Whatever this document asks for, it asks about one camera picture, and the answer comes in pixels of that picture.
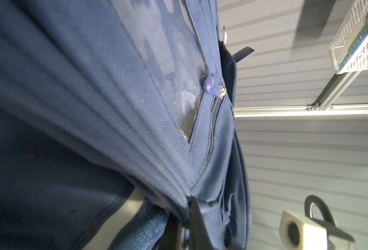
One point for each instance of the white wire mesh basket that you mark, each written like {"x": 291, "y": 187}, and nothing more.
{"x": 349, "y": 48}

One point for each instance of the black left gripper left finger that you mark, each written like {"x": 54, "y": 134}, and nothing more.
{"x": 171, "y": 239}

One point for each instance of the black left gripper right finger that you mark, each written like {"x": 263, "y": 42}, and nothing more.
{"x": 198, "y": 237}

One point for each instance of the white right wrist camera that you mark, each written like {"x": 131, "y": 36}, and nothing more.
{"x": 299, "y": 232}

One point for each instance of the navy blue student backpack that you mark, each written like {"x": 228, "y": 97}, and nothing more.
{"x": 113, "y": 115}

